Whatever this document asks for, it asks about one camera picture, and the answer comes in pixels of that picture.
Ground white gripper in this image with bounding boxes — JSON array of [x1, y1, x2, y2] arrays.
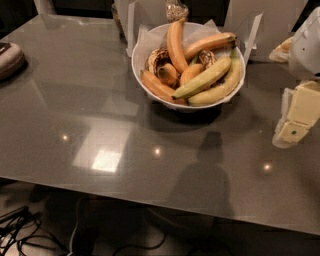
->
[[272, 81, 320, 149]]

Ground yellow-green banana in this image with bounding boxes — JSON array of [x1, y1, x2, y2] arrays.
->
[[172, 56, 232, 99]]

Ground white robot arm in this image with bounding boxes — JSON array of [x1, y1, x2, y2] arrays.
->
[[269, 7, 320, 149]]

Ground yellow banana along right rim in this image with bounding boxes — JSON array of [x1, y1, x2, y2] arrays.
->
[[187, 49, 242, 107]]

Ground brown spotted banana centre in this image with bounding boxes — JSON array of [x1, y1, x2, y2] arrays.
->
[[199, 50, 216, 69]]

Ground brown spotted banana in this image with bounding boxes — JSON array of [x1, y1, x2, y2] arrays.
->
[[145, 48, 171, 75], [199, 50, 216, 69]]

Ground orange banana at top right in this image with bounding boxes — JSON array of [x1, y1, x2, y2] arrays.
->
[[183, 32, 237, 60]]

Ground small orange banana centre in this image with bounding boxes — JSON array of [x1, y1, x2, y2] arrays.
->
[[180, 63, 204, 86]]

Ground short orange banana stub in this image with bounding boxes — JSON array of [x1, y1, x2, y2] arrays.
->
[[157, 63, 179, 86]]

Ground orange banana at left rim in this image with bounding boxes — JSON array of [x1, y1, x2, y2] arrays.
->
[[140, 70, 186, 105]]

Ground brown spotted banana left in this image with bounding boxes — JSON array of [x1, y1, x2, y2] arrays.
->
[[145, 48, 171, 75]]

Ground long upright orange banana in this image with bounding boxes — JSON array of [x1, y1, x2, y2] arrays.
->
[[167, 18, 188, 74]]

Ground white bowl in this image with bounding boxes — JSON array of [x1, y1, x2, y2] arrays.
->
[[131, 21, 246, 113]]

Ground bread in plastic bag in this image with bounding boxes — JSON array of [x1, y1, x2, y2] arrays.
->
[[269, 37, 293, 63]]

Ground clear bag of grains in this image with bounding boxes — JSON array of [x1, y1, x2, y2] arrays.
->
[[165, 0, 189, 23]]

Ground round grey case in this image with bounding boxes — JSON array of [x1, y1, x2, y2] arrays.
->
[[0, 42, 25, 80]]

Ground black floor cable centre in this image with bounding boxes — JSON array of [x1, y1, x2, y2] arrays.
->
[[111, 231, 168, 256]]

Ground white floor cable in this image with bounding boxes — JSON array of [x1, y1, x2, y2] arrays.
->
[[66, 196, 84, 256]]

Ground black floor cables left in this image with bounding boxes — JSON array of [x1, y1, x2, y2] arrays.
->
[[0, 205, 69, 256]]

